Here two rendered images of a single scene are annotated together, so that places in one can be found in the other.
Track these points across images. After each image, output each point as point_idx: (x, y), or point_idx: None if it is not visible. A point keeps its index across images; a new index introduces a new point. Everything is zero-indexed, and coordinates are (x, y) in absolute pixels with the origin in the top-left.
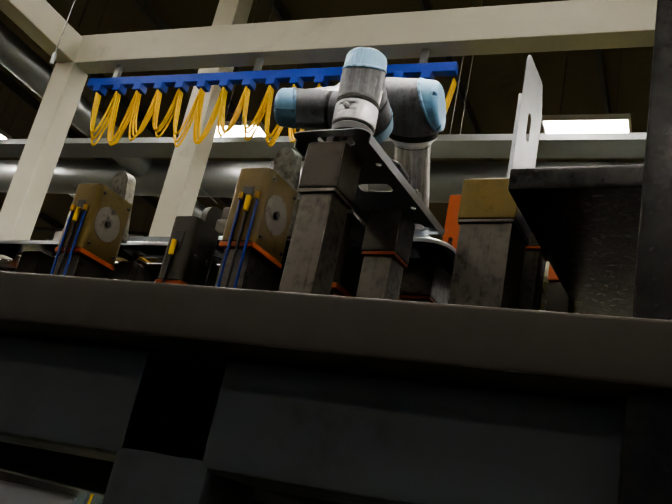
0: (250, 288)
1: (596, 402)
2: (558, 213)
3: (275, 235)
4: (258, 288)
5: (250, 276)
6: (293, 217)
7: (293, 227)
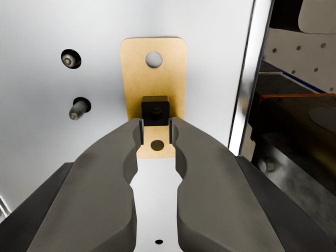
0: (282, 83)
1: None
2: None
3: (315, 108)
4: (271, 85)
5: (294, 87)
6: (290, 155)
7: (273, 144)
